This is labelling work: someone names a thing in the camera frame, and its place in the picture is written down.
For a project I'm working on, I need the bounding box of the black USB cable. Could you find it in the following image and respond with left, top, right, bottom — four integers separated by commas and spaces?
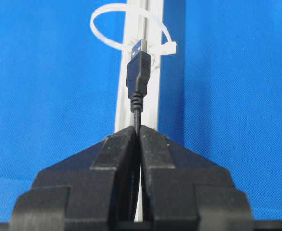
126, 38, 152, 222

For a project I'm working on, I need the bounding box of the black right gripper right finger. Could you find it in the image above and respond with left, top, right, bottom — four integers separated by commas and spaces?
139, 126, 253, 231

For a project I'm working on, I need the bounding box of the silver aluminium extrusion frame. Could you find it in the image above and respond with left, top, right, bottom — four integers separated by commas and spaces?
114, 0, 165, 222

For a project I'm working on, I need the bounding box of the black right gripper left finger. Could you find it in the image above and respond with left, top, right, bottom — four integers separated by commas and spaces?
10, 126, 138, 231

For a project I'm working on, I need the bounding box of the white zip tie loop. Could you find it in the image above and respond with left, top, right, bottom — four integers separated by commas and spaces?
90, 3, 177, 55

